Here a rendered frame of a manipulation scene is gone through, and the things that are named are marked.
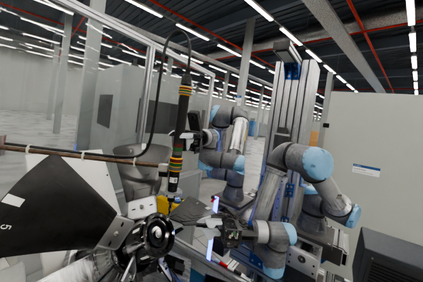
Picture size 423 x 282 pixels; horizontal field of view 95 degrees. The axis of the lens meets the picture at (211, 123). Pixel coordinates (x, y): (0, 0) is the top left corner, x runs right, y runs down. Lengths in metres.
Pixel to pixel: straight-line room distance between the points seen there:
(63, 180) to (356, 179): 2.24
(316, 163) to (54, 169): 0.79
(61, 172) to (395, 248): 0.99
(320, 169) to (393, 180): 1.59
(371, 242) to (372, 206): 1.51
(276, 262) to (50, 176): 0.75
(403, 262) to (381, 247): 0.06
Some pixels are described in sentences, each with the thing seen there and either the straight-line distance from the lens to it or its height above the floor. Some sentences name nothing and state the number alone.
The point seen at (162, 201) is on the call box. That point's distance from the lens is 1.22.
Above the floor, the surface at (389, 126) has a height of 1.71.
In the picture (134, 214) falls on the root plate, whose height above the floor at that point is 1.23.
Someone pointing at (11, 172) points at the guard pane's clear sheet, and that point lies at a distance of 1.23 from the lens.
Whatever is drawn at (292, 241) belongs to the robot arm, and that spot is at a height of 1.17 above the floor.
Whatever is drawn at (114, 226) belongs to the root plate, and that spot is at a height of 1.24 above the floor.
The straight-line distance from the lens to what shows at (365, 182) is 2.36.
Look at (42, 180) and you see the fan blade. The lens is 0.60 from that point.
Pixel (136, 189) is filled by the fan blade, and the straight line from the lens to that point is 0.74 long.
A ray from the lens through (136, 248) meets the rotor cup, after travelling 0.64.
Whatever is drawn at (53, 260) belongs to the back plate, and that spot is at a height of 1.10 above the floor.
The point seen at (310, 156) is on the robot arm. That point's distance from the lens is 0.81.
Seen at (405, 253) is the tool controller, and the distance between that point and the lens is 0.93.
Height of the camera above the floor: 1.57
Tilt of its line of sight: 2 degrees down
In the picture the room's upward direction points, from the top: 8 degrees clockwise
